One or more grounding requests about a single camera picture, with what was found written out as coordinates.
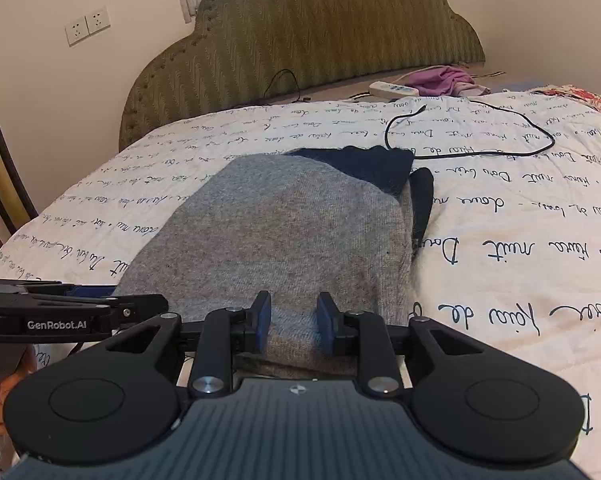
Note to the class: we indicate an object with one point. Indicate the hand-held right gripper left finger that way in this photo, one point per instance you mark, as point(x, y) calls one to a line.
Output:
point(263, 320)

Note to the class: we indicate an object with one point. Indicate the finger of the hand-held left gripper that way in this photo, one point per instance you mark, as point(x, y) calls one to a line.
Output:
point(143, 306)
point(95, 290)

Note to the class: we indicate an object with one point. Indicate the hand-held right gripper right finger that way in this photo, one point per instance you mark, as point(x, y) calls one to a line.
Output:
point(325, 320)

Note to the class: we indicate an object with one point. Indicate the grey and navy knit sweater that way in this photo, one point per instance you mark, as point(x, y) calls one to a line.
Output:
point(280, 230)

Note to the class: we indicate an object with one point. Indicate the gold and black tower appliance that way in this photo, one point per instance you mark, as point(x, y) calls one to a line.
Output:
point(0, 160)

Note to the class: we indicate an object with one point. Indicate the white blanket with script print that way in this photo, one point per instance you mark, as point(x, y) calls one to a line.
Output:
point(505, 210)

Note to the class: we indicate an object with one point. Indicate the white power strip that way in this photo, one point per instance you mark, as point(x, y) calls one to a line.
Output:
point(393, 90)

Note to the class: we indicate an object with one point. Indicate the purple cloth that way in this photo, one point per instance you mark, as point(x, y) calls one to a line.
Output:
point(445, 79)

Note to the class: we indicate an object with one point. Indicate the green padded headboard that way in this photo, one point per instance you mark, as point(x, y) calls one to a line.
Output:
point(305, 35)

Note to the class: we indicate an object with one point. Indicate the red floral cloth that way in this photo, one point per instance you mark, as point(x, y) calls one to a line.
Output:
point(580, 96)

